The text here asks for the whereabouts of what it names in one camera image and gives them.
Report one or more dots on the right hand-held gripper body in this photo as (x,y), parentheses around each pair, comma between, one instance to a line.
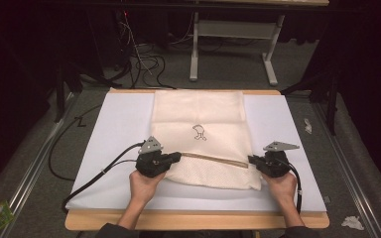
(274,163)

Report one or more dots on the crumpled white tissue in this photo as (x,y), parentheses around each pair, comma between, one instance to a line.
(353,223)

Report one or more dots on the person's left hand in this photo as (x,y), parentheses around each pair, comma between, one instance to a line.
(144,188)

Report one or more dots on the cream zippered cloth cover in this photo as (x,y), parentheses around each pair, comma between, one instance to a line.
(198,109)

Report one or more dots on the white metal desk frame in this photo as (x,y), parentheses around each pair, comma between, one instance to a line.
(234,29)

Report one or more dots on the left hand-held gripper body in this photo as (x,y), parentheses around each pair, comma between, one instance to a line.
(152,163)

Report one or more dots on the white table sheet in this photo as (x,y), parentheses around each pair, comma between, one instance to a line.
(122,125)

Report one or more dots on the aluminium floor rail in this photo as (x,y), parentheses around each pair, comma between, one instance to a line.
(344,158)
(38,165)

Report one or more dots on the black metal stand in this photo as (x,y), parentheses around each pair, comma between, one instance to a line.
(333,99)
(61,95)

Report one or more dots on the person's right hand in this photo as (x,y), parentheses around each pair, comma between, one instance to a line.
(282,188)

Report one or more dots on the small white paper scrap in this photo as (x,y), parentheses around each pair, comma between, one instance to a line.
(307,126)

